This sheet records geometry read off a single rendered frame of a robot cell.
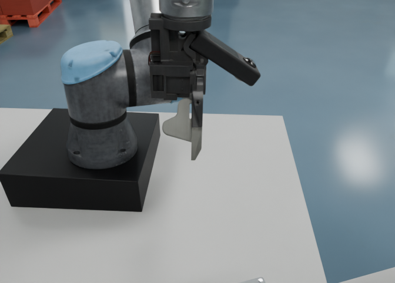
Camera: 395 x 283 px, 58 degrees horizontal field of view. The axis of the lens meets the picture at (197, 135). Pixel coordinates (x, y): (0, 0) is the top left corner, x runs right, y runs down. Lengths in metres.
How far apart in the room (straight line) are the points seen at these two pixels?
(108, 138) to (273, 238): 0.38
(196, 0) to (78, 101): 0.33
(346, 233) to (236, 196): 1.24
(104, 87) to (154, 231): 0.30
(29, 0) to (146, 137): 4.16
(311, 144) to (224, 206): 1.77
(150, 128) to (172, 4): 0.45
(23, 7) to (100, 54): 4.29
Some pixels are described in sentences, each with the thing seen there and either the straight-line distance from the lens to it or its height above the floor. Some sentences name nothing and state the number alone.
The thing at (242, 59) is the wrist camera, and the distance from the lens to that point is 0.54.
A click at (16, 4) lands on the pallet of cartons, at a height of 0.27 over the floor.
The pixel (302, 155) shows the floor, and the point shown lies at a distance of 2.39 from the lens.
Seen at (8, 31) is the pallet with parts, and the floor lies 0.07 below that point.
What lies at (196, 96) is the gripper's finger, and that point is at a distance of 0.51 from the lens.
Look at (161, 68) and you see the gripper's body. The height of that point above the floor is 1.21.
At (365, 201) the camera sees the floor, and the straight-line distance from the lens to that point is 2.20.
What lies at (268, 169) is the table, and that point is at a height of 0.86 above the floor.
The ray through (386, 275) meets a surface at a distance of 0.75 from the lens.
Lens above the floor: 1.42
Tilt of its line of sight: 35 degrees down
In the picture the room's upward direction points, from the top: straight up
